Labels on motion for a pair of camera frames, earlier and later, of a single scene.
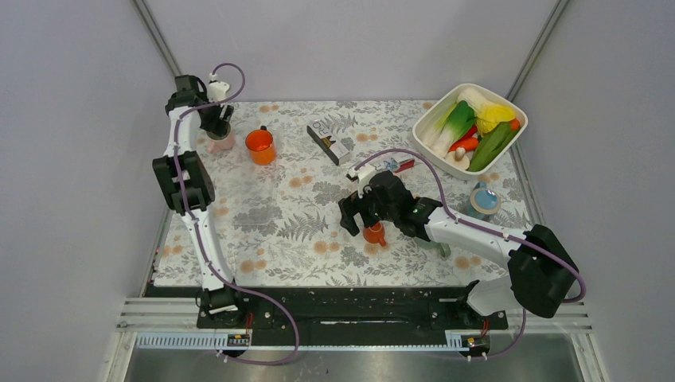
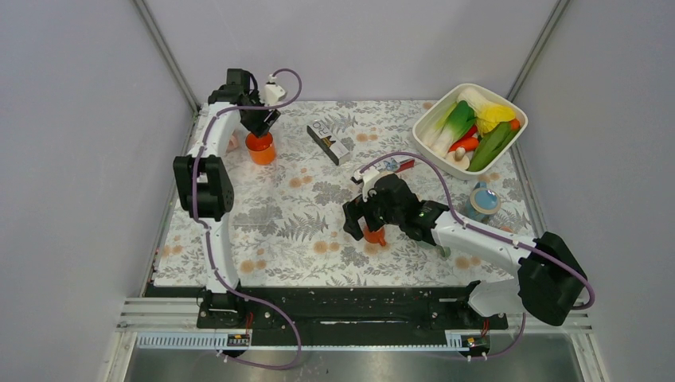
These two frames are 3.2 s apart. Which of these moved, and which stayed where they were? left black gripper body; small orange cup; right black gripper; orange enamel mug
Moved: left black gripper body
Stayed: small orange cup; right black gripper; orange enamel mug
